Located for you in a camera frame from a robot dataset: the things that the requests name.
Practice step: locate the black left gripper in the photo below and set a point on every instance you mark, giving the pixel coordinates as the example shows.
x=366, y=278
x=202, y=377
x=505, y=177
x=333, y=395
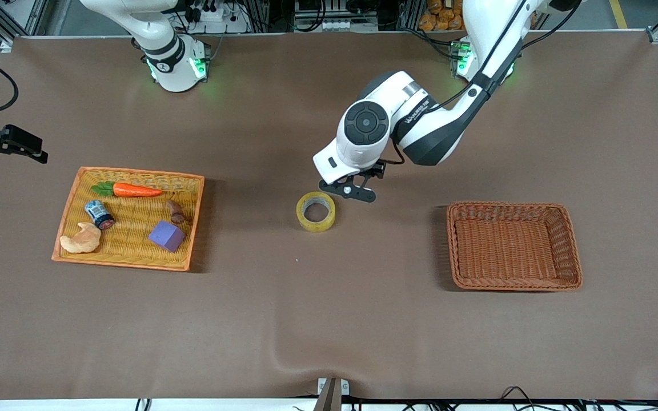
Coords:
x=378, y=169

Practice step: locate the yellow clear tape roll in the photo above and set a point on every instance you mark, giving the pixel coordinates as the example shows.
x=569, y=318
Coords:
x=316, y=226

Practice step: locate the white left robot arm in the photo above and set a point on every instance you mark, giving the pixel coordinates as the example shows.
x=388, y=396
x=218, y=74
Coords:
x=437, y=125

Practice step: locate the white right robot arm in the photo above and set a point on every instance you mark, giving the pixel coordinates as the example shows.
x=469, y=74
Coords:
x=163, y=51

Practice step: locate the small blue labelled jar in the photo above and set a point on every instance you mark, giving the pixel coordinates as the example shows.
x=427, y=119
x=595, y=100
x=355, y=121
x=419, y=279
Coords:
x=99, y=214

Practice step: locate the toy croissant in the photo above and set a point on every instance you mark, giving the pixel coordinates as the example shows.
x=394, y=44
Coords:
x=80, y=242

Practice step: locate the orange toy carrot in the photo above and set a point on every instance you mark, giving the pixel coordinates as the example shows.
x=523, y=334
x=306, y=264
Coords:
x=135, y=190

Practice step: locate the flat orange wicker tray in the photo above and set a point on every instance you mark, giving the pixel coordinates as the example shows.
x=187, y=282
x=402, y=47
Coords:
x=135, y=228

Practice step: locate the brown table cloth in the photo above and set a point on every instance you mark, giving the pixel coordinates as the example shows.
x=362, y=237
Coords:
x=329, y=314

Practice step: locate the brown wicker basket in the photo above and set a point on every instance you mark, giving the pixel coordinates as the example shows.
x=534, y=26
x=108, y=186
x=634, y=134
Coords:
x=506, y=251

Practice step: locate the orange bread rolls bag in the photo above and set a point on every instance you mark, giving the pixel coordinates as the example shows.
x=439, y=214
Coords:
x=440, y=20

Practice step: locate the brown root vegetable toy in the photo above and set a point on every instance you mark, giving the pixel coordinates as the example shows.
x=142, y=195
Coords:
x=177, y=214

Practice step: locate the purple cube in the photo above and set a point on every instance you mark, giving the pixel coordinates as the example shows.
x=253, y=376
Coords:
x=166, y=237

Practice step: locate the white power strip with plugs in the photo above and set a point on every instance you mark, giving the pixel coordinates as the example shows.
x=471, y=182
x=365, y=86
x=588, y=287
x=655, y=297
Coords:
x=215, y=17

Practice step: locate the metal table edge bracket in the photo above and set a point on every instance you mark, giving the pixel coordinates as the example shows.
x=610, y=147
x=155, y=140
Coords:
x=332, y=397

